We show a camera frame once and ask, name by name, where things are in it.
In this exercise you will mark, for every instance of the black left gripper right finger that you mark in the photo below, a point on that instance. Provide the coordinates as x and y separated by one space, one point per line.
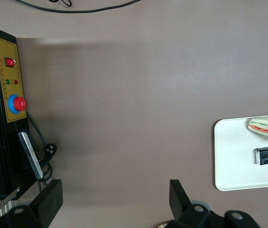
186 213

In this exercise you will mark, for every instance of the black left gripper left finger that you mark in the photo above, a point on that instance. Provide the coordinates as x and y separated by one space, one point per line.
46 202

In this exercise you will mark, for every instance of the white plastic tray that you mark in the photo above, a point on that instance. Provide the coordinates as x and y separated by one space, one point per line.
233 166

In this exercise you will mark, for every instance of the black machine with yellow panel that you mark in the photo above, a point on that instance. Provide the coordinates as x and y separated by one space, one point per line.
3 154

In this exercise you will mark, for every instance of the red emergency stop button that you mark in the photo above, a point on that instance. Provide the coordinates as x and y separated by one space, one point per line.
18 104

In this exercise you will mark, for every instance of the red indicator light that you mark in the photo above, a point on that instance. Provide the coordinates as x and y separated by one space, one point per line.
16 82

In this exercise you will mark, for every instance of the green indicator light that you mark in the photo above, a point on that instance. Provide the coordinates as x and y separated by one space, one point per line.
7 82

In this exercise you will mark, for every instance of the red rocker switch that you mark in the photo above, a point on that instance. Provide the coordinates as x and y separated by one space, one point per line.
10 62

